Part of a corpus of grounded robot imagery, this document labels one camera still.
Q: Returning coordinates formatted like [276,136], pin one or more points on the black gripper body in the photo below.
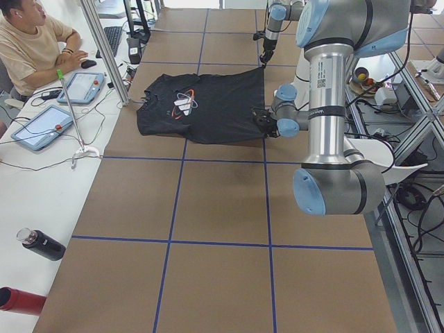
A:
[268,44]
[271,128]

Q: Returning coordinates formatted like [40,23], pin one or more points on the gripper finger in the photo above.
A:
[263,59]

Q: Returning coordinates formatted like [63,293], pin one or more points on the black graphic t-shirt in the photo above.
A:
[206,109]

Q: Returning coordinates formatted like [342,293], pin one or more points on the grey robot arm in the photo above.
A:
[335,178]
[277,12]

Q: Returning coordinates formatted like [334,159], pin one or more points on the bowl with yellow ball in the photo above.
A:
[360,75]

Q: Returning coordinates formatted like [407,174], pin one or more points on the white plastic chair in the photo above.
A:
[381,155]

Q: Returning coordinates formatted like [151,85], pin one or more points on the white power adapter box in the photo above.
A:
[385,96]

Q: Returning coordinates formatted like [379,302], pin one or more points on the black keyboard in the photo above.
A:
[113,35]

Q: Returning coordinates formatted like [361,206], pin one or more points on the black computer mouse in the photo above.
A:
[87,64]

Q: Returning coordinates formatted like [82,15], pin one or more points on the far blue teach pendant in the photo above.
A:
[83,86]

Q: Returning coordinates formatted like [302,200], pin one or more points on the blue teach pendant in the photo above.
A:
[83,86]
[43,128]

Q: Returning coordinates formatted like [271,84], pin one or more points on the green tipped metal rod stand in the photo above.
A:
[84,150]

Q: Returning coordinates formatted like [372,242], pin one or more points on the near blue teach pendant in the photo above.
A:
[43,128]

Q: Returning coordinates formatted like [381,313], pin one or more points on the seated person beige shirt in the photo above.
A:
[35,46]

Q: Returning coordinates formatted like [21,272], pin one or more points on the black water bottle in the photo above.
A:
[40,243]

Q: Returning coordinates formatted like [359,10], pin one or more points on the red cylinder bottle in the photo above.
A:
[21,302]

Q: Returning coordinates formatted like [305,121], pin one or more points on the aluminium frame post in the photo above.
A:
[101,41]

